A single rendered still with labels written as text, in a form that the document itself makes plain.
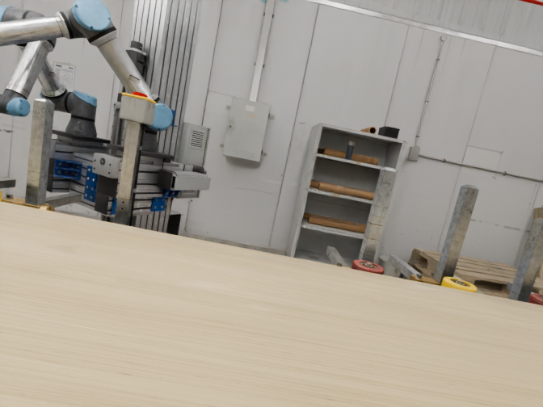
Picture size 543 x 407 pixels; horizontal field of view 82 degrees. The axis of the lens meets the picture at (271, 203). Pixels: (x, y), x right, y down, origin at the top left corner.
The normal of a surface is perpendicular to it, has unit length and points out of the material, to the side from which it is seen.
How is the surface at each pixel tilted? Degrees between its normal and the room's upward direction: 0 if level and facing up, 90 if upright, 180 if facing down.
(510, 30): 90
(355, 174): 90
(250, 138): 90
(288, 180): 90
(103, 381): 0
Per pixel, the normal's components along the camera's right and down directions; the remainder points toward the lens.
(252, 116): 0.04, 0.15
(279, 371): 0.20, -0.97
